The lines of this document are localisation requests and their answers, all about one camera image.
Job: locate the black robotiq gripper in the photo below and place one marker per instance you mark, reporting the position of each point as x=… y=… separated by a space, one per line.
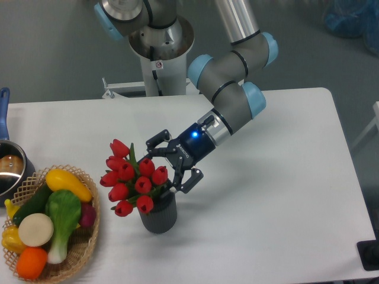
x=192 y=145

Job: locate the red tulip bouquet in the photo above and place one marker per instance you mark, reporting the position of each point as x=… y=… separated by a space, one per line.
x=133 y=184

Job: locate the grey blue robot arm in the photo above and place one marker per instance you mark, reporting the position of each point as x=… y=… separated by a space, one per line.
x=234 y=104

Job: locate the dark grey ribbed vase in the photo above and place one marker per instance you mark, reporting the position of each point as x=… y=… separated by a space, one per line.
x=163 y=215

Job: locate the purple red radish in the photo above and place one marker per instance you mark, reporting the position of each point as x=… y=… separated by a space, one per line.
x=88 y=215

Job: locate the yellow squash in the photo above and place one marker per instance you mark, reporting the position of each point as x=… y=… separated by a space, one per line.
x=59 y=179

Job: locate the green bok choy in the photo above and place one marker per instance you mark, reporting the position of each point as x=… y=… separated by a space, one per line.
x=64 y=209

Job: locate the woven wicker basket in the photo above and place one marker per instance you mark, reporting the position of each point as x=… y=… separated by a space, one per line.
x=81 y=243

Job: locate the dark green cucumber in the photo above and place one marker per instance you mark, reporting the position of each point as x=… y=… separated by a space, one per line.
x=36 y=204

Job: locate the round cream white vegetable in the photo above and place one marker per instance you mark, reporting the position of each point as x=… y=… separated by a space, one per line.
x=36 y=230

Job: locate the yellow banana tip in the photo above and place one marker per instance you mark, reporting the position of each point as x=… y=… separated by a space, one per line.
x=11 y=208

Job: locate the orange fruit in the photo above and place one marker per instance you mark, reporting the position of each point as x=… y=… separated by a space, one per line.
x=31 y=263

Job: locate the yellow bell pepper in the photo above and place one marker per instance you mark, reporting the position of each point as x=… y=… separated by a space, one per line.
x=11 y=240

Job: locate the white furniture leg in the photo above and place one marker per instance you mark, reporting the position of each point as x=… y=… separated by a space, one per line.
x=369 y=131

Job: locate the black device at table edge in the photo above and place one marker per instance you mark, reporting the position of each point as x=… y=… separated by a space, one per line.
x=368 y=252

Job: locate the blue plastic bag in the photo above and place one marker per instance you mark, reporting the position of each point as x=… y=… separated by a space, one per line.
x=353 y=19

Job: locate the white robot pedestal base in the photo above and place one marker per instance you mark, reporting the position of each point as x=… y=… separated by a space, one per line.
x=157 y=35

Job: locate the blue handled saucepan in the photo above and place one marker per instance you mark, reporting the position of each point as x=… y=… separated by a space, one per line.
x=16 y=167

